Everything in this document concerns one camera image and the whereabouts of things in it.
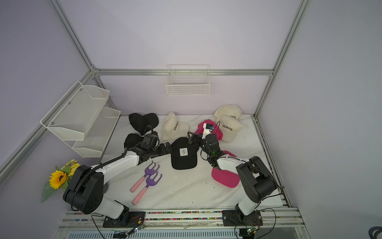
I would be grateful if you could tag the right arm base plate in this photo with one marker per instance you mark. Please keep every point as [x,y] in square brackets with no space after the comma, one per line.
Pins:
[235,218]

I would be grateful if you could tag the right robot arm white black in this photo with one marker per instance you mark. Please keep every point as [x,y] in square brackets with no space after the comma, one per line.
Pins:
[257,181]

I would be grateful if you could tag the sunflower bouquet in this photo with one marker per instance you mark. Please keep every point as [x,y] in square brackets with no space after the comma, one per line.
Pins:
[59,179]

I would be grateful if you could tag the aluminium front rail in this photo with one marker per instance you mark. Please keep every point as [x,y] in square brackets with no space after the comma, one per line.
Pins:
[276,223]

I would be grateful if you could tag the purple pink garden fork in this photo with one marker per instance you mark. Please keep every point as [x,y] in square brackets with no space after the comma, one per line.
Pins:
[151,169]
[150,181]

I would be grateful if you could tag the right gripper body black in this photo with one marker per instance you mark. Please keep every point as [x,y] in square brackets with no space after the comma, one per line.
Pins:
[203,145]

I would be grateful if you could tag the cream Colorado cap back right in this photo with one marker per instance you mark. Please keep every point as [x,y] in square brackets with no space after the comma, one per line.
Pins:
[229,110]

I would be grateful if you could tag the cream Colorado cap middle right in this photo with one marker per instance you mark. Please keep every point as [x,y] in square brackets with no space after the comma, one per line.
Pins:
[229,126]

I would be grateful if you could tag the purple pink garden fork upper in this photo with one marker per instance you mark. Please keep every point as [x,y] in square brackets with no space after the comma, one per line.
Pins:
[151,169]

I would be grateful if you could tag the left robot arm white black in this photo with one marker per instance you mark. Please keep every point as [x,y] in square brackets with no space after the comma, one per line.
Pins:
[85,191]

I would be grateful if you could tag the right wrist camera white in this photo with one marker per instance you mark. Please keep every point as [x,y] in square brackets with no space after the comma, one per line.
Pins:
[208,129]

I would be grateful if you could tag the purple pink garden fork lower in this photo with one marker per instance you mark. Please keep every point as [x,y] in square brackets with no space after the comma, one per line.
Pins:
[150,181]

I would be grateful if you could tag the cream colorado cap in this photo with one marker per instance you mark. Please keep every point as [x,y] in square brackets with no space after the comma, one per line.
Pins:
[173,129]
[229,110]
[229,126]

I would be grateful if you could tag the white wire wall basket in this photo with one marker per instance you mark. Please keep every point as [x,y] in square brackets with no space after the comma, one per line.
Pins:
[188,80]

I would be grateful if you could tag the pink cap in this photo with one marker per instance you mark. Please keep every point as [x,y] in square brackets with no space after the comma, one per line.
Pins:
[226,178]
[216,130]

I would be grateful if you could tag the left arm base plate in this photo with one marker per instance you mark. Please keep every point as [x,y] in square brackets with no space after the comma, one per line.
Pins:
[128,219]

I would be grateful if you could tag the black cap with white logo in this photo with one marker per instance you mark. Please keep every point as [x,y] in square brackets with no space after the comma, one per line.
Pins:
[183,154]

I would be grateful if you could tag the cream Colorado cap left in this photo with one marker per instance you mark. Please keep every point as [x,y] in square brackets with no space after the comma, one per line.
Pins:
[173,129]

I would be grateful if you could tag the white two-tier mesh shelf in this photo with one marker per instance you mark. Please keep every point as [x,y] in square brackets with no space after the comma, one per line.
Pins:
[82,120]

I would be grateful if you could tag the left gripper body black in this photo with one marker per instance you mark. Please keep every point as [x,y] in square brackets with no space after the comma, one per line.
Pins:
[158,151]

